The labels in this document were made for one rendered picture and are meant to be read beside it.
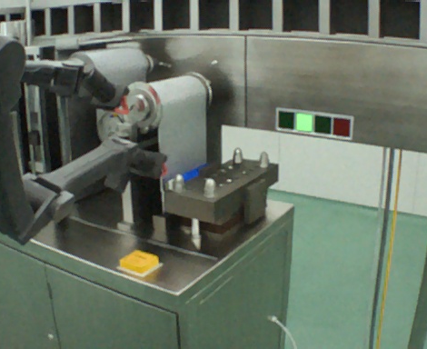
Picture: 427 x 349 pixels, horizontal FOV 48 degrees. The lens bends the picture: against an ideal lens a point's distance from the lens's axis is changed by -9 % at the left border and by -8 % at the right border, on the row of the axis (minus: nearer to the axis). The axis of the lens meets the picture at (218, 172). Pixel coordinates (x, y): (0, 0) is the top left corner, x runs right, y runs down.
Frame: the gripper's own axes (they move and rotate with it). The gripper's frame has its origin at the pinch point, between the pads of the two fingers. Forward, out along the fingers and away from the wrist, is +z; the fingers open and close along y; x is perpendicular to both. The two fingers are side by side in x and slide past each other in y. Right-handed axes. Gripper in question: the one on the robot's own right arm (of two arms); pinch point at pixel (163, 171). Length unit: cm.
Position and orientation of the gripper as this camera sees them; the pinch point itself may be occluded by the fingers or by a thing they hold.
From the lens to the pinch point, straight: 148.0
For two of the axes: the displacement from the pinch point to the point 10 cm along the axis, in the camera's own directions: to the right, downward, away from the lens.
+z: 4.5, 2.5, 8.5
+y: 8.6, 1.5, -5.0
